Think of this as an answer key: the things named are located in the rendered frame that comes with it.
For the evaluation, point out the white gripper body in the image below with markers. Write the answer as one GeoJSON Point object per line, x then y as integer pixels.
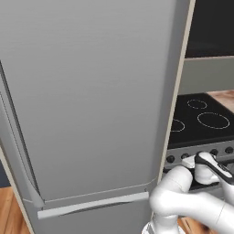
{"type": "Point", "coordinates": [189, 161]}

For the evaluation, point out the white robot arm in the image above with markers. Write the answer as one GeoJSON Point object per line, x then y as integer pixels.
{"type": "Point", "coordinates": [182, 201]}

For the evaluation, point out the black stove knob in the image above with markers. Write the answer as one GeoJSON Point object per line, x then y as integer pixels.
{"type": "Point", "coordinates": [170, 158]}
{"type": "Point", "coordinates": [228, 150]}
{"type": "Point", "coordinates": [184, 155]}
{"type": "Point", "coordinates": [214, 151]}

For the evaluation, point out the black and grey stove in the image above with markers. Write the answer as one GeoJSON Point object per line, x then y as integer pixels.
{"type": "Point", "coordinates": [198, 125]}

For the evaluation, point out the beige fridge side panel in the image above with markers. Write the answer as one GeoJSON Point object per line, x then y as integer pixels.
{"type": "Point", "coordinates": [179, 76]}

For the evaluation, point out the grey fridge drawer front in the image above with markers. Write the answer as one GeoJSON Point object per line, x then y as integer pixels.
{"type": "Point", "coordinates": [100, 221]}

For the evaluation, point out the grey fridge door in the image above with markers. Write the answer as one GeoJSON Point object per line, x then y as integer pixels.
{"type": "Point", "coordinates": [91, 91]}

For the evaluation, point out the black range hood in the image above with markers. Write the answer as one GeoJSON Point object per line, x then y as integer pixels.
{"type": "Point", "coordinates": [213, 27]}

